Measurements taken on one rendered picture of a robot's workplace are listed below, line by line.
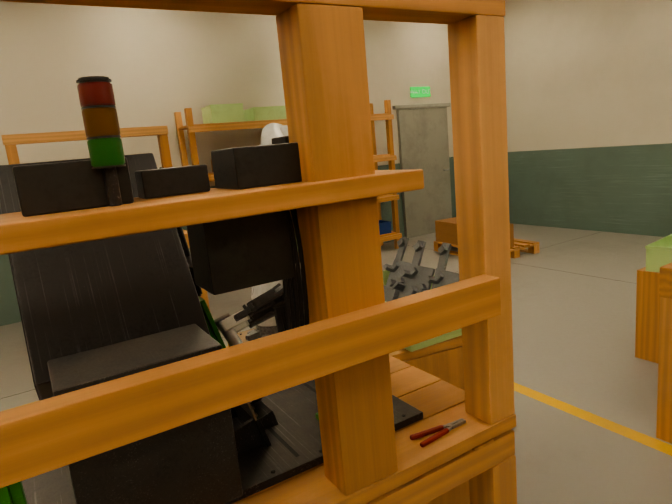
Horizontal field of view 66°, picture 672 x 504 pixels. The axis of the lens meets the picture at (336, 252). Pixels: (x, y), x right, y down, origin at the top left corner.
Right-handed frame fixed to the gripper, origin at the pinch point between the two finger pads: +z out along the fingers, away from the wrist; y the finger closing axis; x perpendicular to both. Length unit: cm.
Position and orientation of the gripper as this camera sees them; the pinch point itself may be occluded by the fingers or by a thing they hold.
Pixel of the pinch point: (234, 323)
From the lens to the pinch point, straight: 133.5
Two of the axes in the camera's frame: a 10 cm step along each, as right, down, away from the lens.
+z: -8.0, 4.2, -4.3
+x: 5.8, 7.2, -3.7
